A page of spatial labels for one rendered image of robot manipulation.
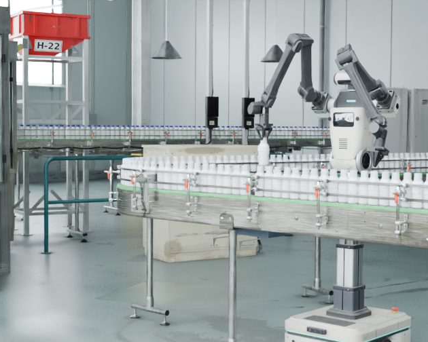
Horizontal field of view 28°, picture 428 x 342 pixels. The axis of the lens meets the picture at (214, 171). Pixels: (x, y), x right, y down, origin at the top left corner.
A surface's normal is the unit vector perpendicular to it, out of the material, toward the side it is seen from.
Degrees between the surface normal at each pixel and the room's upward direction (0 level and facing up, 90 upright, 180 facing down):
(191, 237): 90
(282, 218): 90
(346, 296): 90
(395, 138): 90
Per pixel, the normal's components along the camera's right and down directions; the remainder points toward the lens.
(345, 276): -0.66, 0.04
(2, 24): 0.75, 0.04
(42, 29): 0.51, 0.04
